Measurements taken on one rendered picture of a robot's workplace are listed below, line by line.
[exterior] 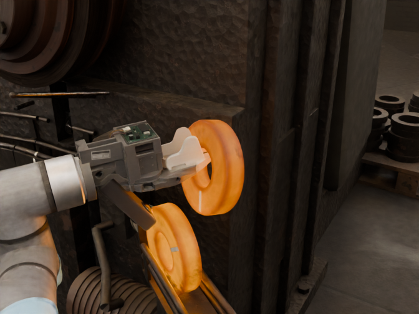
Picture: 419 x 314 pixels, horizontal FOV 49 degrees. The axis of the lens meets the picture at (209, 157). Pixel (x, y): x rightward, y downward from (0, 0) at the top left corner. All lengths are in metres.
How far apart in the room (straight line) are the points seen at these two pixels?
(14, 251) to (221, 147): 0.32
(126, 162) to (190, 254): 0.18
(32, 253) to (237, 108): 0.49
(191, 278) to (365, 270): 1.27
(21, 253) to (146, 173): 0.20
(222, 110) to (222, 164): 0.25
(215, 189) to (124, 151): 0.15
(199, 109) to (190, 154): 0.25
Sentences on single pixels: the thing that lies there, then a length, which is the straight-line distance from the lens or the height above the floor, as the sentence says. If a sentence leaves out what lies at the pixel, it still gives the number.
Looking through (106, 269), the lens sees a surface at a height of 0.57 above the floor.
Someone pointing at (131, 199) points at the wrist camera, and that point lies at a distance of 0.70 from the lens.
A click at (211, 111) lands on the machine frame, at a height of 0.87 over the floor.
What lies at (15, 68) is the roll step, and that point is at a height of 0.93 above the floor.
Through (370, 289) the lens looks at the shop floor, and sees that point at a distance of 1.87.
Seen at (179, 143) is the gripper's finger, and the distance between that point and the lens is 0.72.
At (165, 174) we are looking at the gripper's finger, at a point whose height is 0.87.
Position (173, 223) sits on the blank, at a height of 0.78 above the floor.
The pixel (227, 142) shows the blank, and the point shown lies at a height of 0.91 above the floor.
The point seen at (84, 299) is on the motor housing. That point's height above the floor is 0.51.
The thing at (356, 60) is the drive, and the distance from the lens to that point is 1.68.
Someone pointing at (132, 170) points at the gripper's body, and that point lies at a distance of 0.66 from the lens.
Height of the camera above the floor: 1.19
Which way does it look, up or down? 26 degrees down
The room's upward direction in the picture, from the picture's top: straight up
